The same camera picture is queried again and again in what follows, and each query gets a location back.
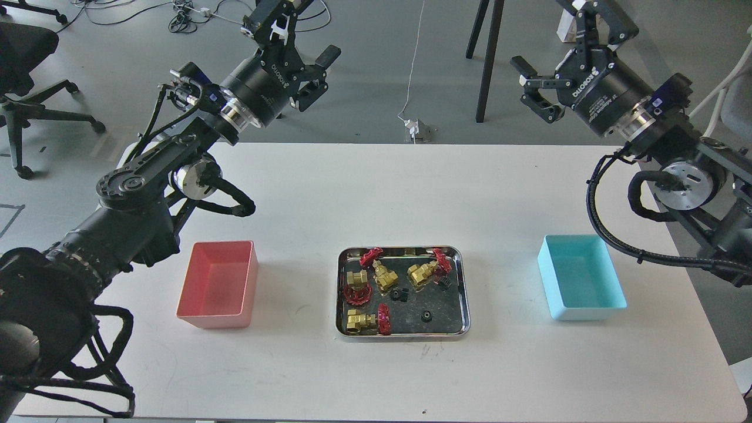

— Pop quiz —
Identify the light blue plastic box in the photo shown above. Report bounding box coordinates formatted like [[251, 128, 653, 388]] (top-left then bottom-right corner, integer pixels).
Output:
[[538, 234, 628, 321]]

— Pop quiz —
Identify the black table leg right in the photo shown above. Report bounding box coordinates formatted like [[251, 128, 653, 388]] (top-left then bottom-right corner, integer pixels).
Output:
[[465, 1, 505, 123]]

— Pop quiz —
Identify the black office chair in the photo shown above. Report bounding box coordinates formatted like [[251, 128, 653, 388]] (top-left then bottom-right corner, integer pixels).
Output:
[[1, 22, 106, 180]]

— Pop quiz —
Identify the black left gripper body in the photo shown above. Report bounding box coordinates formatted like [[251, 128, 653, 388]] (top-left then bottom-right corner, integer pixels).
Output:
[[219, 46, 306, 129]]

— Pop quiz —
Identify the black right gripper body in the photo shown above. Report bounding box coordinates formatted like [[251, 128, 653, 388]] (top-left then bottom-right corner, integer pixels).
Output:
[[554, 48, 653, 136]]

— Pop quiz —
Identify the brass valve top right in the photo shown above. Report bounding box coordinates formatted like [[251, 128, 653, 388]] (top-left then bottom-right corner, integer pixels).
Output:
[[407, 247, 453, 291]]

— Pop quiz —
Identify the black cable bundle floor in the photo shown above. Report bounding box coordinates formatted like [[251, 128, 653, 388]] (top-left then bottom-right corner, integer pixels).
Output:
[[64, 1, 333, 35]]

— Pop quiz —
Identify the steel metal tray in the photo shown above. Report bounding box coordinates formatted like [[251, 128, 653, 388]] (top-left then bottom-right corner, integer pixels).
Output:
[[335, 246, 471, 340]]

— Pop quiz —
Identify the pink plastic box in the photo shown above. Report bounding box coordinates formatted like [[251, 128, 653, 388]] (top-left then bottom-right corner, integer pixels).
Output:
[[176, 240, 259, 329]]

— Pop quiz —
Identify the brass valve top left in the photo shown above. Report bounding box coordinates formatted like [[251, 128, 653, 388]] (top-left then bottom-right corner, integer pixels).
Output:
[[359, 247, 398, 295]]

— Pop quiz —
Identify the white chair frame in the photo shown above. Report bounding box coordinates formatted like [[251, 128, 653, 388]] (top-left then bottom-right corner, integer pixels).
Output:
[[690, 63, 751, 142]]

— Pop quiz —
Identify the white cable on floor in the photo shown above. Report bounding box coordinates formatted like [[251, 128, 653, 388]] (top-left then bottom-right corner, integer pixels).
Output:
[[397, 0, 426, 124]]

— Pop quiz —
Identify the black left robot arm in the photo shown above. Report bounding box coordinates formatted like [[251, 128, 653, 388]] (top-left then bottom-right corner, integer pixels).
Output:
[[2, 1, 341, 421]]

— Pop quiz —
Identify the black gear centre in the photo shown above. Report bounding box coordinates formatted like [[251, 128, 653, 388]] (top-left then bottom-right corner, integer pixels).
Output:
[[389, 287, 410, 303]]

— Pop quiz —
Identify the white power adapter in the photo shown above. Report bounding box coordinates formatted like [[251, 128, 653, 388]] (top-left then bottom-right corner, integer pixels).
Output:
[[405, 119, 432, 144]]

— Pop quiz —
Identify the white cardboard box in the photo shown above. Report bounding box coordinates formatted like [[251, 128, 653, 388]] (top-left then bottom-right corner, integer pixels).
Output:
[[556, 10, 577, 43]]

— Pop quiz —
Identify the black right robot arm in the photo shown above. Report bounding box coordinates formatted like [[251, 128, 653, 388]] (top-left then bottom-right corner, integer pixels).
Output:
[[511, 1, 751, 287]]

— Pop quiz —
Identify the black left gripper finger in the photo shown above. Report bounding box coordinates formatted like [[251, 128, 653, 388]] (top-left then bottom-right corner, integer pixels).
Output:
[[242, 1, 312, 53], [291, 45, 341, 112]]

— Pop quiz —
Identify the black gear right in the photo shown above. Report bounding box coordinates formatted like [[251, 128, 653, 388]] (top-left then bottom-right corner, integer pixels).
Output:
[[436, 276, 453, 291]]

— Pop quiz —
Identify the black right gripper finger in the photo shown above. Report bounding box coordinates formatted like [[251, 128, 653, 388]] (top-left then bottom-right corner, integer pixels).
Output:
[[510, 56, 566, 123], [556, 1, 640, 56]]

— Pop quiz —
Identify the brass valve red handwheel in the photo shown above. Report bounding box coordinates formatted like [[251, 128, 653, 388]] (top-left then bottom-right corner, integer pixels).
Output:
[[343, 270, 372, 306]]

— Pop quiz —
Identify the brass valve bottom left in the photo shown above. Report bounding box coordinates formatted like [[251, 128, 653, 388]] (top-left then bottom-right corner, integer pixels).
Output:
[[345, 303, 392, 335]]

